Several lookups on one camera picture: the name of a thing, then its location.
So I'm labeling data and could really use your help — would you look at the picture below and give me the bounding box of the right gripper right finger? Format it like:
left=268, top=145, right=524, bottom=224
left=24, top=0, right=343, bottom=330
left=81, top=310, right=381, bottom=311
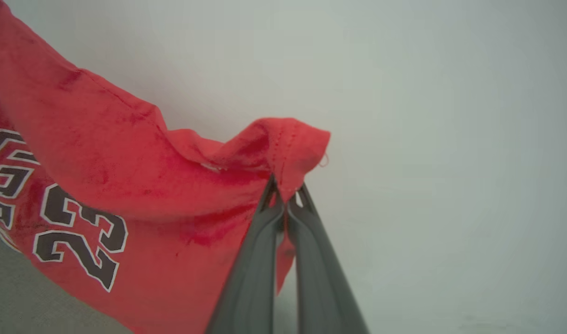
left=287, top=183, right=370, bottom=334

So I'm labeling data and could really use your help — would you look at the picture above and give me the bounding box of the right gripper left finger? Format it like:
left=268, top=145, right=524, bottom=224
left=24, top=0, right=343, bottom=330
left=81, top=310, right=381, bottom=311
left=205, top=174, right=284, bottom=334

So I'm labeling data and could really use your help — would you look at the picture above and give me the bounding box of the red number 23 jersey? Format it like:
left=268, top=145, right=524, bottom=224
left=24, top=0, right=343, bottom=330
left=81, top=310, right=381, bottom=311
left=0, top=0, right=331, bottom=334

